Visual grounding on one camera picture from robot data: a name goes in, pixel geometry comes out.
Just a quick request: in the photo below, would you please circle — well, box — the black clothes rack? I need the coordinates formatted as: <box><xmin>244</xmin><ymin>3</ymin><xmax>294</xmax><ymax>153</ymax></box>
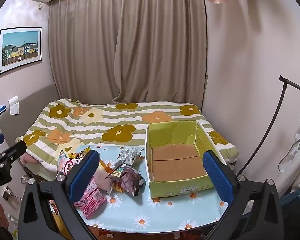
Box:
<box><xmin>236</xmin><ymin>75</ymin><xmax>300</xmax><ymax>176</ymax></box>

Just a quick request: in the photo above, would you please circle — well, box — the daisy print tablecloth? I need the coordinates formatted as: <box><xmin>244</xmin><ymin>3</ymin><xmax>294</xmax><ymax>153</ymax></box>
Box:
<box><xmin>58</xmin><ymin>144</ymin><xmax>229</xmax><ymax>230</ymax></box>

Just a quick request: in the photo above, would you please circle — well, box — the white paper on wall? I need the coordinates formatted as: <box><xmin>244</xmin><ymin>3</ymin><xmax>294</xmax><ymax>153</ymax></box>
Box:
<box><xmin>8</xmin><ymin>95</ymin><xmax>20</xmax><ymax>116</ymax></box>

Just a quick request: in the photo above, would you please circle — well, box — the dark purple snack packet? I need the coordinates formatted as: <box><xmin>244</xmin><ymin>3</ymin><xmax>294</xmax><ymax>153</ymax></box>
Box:
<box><xmin>106</xmin><ymin>164</ymin><xmax>147</xmax><ymax>197</ymax></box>

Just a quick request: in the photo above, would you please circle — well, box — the pink pillow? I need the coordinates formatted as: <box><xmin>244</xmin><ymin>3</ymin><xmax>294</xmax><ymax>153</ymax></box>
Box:
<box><xmin>21</xmin><ymin>154</ymin><xmax>42</xmax><ymax>167</ymax></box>

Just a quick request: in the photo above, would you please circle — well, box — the blue cloth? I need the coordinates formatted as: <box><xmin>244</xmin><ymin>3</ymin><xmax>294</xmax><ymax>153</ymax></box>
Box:
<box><xmin>279</xmin><ymin>187</ymin><xmax>300</xmax><ymax>207</ymax></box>

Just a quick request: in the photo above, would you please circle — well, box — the silver snack packet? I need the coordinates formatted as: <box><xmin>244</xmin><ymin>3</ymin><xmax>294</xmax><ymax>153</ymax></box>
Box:
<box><xmin>117</xmin><ymin>147</ymin><xmax>146</xmax><ymax>167</ymax></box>

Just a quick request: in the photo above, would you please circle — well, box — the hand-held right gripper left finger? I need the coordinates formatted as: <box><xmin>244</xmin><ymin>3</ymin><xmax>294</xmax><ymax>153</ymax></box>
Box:
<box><xmin>18</xmin><ymin>149</ymin><xmax>100</xmax><ymax>240</ymax></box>

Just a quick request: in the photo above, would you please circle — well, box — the beige curtain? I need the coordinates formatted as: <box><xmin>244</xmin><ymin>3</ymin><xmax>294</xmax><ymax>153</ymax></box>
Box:
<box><xmin>48</xmin><ymin>0</ymin><xmax>208</xmax><ymax>104</ymax></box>

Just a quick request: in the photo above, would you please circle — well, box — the pale pink snack packet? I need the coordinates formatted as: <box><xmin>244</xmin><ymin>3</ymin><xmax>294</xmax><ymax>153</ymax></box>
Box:
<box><xmin>91</xmin><ymin>170</ymin><xmax>115</xmax><ymax>193</ymax></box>

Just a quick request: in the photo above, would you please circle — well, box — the framed picture of houses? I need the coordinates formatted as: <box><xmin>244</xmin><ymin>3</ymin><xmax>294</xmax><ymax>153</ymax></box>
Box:
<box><xmin>0</xmin><ymin>27</ymin><xmax>43</xmax><ymax>76</ymax></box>

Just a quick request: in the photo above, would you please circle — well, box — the pink patterned snack packet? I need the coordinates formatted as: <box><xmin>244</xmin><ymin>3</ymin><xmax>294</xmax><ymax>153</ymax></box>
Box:
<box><xmin>74</xmin><ymin>176</ymin><xmax>108</xmax><ymax>219</ymax></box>

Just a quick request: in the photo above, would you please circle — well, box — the grey headboard panel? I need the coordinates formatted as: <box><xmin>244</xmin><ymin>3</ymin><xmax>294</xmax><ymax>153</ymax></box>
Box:
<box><xmin>0</xmin><ymin>82</ymin><xmax>58</xmax><ymax>155</ymax></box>

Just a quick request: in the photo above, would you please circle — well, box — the yellow-green cardboard box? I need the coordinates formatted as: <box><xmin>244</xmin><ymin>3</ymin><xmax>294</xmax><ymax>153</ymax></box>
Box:
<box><xmin>145</xmin><ymin>120</ymin><xmax>227</xmax><ymax>199</ymax></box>

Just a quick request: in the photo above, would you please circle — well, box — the flowered striped blanket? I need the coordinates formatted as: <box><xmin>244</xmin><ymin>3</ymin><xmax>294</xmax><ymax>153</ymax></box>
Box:
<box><xmin>15</xmin><ymin>99</ymin><xmax>240</xmax><ymax>180</ymax></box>

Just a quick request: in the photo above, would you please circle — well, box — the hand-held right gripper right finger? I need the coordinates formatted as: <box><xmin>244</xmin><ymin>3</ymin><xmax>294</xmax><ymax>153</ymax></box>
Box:
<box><xmin>202</xmin><ymin>150</ymin><xmax>284</xmax><ymax>240</ymax></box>

